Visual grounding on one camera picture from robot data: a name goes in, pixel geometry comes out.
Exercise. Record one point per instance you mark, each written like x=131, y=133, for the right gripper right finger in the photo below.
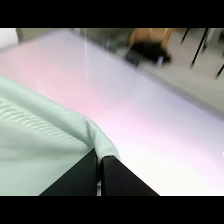
x=120, y=181

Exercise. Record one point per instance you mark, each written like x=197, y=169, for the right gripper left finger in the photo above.
x=80, y=180

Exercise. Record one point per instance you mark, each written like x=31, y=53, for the pale green shirt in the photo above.
x=36, y=146

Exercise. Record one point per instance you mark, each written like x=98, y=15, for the wooden chair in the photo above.
x=150, y=36

